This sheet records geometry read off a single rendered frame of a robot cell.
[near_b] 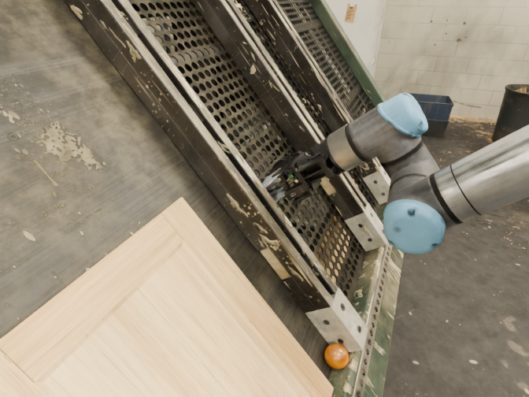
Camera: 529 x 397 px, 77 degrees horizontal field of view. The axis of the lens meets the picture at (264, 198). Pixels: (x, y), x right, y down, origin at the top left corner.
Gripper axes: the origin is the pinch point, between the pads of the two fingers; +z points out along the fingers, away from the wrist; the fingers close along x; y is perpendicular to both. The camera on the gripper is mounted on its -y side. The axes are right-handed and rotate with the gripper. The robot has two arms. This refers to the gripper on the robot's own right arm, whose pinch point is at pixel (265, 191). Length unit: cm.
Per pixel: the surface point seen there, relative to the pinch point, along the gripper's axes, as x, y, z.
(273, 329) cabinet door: 18.7, 22.6, 0.4
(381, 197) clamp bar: 35, -55, 0
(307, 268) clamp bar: 15.9, 10.6, -4.9
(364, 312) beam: 38.1, 0.0, -2.3
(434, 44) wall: 40, -495, -11
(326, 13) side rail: -37, -121, -2
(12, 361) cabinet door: -8, 51, 0
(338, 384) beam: 38.0, 19.0, -0.5
